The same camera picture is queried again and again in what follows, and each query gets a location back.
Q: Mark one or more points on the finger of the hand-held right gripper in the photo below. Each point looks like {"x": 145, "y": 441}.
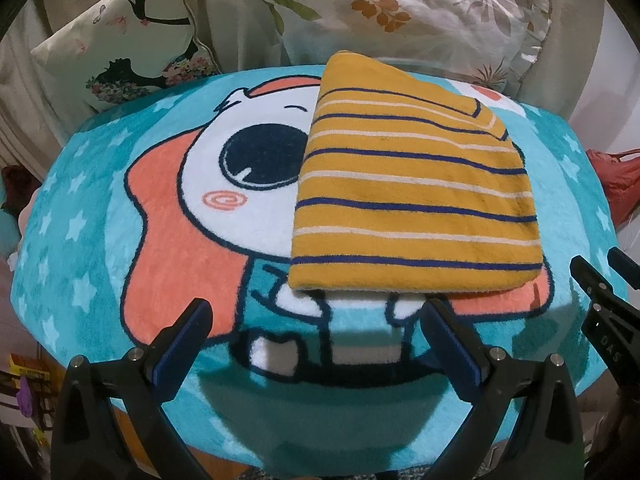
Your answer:
{"x": 627, "y": 272}
{"x": 607, "y": 330}

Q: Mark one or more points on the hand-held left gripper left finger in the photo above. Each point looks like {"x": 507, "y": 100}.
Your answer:
{"x": 182, "y": 355}

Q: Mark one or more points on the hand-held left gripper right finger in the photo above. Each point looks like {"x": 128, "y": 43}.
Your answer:
{"x": 457, "y": 355}

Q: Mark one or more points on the yellow striped sweater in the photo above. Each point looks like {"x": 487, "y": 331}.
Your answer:
{"x": 415, "y": 200}

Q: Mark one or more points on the red bag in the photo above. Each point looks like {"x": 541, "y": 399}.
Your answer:
{"x": 617, "y": 185}

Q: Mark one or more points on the teal cartoon star blanket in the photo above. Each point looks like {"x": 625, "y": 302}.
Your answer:
{"x": 165, "y": 240}

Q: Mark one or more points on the yellow box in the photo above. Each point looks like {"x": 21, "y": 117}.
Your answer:
{"x": 27, "y": 366}

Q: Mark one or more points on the purple toy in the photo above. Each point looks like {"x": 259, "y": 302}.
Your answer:
{"x": 25, "y": 395}

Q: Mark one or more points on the dancer print pillow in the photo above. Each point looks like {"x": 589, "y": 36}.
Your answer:
{"x": 135, "y": 25}

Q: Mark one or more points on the leaf print pillow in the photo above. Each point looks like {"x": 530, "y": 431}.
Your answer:
{"x": 415, "y": 5}

